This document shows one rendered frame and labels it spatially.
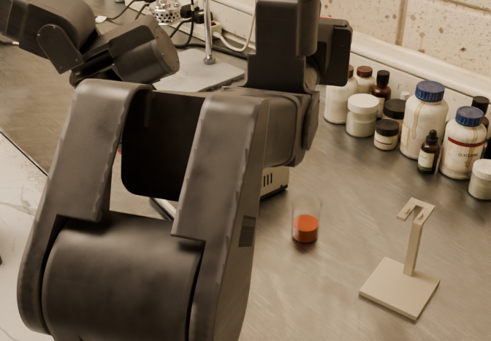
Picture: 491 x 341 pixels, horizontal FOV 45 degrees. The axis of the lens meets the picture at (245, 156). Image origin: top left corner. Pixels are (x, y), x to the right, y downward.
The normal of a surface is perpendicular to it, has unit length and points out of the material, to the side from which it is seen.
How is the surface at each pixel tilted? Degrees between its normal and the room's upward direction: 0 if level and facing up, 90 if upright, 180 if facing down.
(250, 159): 90
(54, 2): 24
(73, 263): 37
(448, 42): 90
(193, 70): 0
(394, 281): 0
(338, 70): 89
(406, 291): 0
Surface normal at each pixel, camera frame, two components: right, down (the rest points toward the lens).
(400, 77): -0.75, 0.36
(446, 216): -0.01, -0.84
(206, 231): -0.18, -0.33
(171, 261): -0.10, -0.63
